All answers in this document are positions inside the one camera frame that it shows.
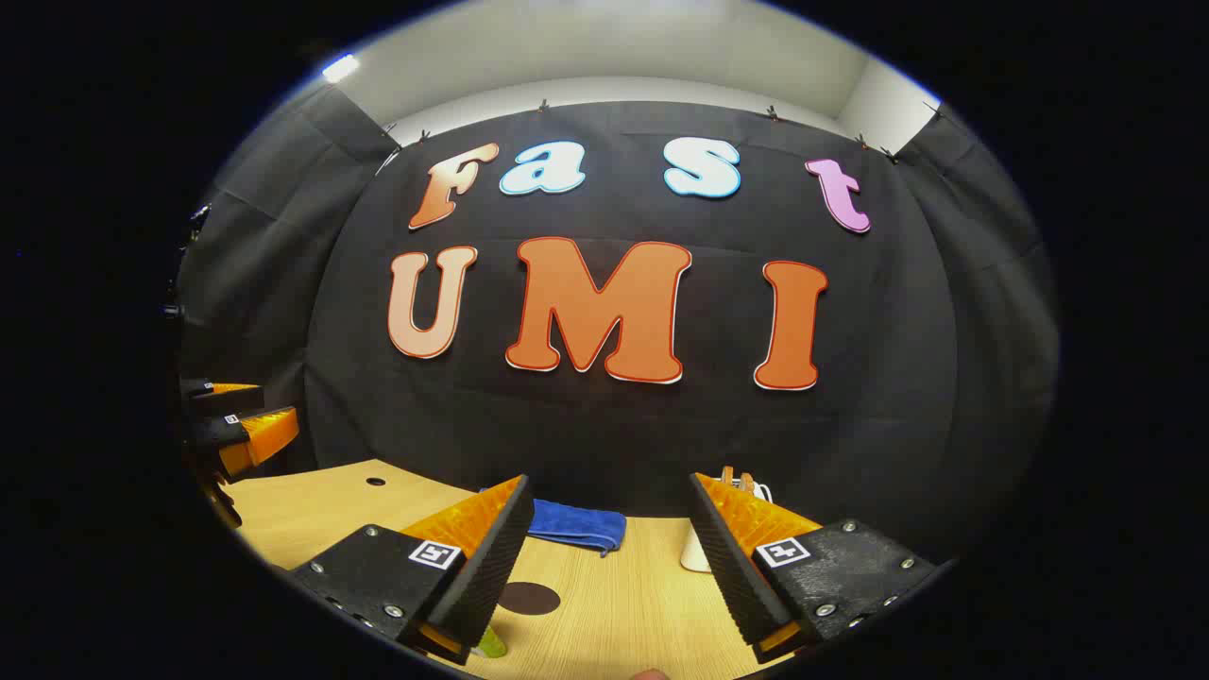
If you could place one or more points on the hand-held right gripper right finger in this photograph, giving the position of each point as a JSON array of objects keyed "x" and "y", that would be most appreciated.
[{"x": 732, "y": 557}]

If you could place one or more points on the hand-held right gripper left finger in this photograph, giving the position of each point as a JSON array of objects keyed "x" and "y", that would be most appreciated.
[{"x": 486, "y": 567}]

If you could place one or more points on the dark round coaster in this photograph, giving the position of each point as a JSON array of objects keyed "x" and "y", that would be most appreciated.
[{"x": 531, "y": 599}]

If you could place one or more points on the small green object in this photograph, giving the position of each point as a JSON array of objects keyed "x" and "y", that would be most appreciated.
[{"x": 491, "y": 644}]

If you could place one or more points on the blue towel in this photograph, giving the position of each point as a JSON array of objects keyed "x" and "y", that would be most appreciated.
[{"x": 576, "y": 524}]

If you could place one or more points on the white toaster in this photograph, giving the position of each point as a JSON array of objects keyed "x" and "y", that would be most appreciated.
[{"x": 696, "y": 555}]

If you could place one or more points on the ceiling light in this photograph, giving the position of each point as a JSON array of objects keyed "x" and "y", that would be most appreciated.
[{"x": 340, "y": 67}]

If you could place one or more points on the black backdrop cloth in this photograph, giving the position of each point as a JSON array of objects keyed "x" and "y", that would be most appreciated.
[{"x": 604, "y": 434}]

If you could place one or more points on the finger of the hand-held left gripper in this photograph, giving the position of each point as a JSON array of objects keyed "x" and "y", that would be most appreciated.
[
  {"x": 222, "y": 399},
  {"x": 260, "y": 433}
]

